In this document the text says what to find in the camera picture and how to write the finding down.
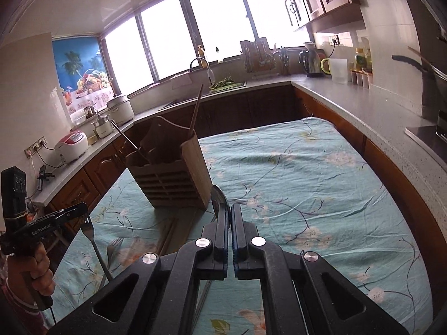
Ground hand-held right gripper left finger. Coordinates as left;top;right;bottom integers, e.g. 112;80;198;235
47;205;230;335

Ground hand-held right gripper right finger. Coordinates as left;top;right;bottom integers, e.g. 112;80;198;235
232;204;410;335

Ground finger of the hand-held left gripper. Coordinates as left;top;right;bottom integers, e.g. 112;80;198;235
66;202;89;223

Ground metal spoon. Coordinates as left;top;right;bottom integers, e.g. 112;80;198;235
210;185;232;234

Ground metal fork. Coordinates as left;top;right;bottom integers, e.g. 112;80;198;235
81;214;114;283
105;236;125;280

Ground wooden chopstick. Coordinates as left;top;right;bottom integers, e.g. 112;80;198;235
159;216;186;256
189;84;204;140

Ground wooden utensil holder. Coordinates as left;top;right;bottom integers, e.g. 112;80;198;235
126;115;214;212

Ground metal chopstick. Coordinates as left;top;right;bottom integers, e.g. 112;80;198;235
111;121;151;165

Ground person's left forearm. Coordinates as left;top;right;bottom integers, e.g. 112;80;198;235
0;251;47;335

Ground person's left hand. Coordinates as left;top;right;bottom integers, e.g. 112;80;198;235
7;241;56;313

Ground small black clip stand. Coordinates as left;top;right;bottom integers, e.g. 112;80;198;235
36;165;55;191

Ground white and red rice cooker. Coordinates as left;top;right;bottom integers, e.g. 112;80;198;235
54;130;89;164

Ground teal floral tablecloth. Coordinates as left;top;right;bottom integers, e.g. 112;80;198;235
45;117;425;335

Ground small white electric pot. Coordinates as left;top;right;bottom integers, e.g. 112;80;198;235
91;113;114;137

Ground large white cooker pot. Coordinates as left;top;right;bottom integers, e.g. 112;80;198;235
106;94;135;126

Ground wooden base cabinets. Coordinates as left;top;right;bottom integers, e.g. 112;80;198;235
31;82;447;308

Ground green basket of vegetables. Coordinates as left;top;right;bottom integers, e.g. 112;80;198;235
209;77;247;94

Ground curved metal faucet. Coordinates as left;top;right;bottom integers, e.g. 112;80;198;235
189;58;215;90

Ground wooden dish rack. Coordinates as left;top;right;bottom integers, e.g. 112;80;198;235
239;38;279;74

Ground steel electric kettle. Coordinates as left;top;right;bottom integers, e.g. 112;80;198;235
298;48;324;78

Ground row of seasoning jars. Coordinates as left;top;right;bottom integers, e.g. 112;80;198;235
350;69;374;88

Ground kitchen window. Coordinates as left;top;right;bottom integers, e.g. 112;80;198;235
99;0;311;95

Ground yellow oil bottle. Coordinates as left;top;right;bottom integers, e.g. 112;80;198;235
354;47;373;72

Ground wall socket strip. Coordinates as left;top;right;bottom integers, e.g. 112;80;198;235
24;136;47;156

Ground fruit wall poster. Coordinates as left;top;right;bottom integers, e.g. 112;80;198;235
52;36;116;116

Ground clear jug with green handle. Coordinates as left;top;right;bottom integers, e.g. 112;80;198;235
321;58;352;84

